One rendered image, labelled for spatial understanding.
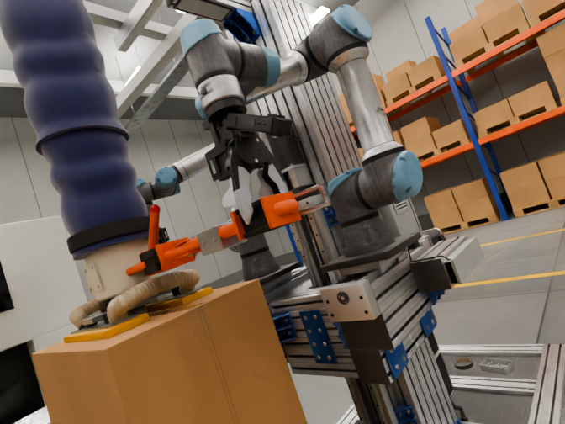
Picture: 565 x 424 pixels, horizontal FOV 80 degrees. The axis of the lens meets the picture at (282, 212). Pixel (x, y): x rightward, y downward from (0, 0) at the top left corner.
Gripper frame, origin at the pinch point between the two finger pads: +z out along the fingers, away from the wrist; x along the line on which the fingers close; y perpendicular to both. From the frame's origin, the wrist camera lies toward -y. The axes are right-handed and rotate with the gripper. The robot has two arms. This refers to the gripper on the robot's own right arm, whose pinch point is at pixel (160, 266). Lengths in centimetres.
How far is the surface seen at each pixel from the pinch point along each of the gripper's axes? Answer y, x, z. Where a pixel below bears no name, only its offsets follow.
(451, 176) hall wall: -91, 818, 20
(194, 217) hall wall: -832, 604, -125
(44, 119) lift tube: 34, -35, -46
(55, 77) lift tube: 38, -31, -55
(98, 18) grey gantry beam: -105, 70, -200
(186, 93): -630, 572, -463
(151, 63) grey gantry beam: -138, 128, -191
